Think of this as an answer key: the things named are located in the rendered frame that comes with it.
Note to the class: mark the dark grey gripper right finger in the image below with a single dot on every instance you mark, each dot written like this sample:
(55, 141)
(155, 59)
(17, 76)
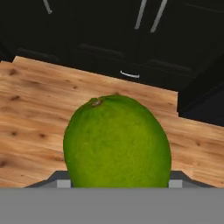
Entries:
(179, 180)

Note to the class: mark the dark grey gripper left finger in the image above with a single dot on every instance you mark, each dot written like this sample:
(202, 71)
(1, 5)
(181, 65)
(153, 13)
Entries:
(55, 180)

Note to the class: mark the green lime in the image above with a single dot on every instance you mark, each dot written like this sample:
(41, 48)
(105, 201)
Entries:
(116, 143)

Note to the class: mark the black fridge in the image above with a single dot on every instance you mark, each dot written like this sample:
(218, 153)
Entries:
(202, 93)

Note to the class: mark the black cabinet run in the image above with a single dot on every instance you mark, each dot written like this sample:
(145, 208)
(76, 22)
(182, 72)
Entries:
(96, 38)

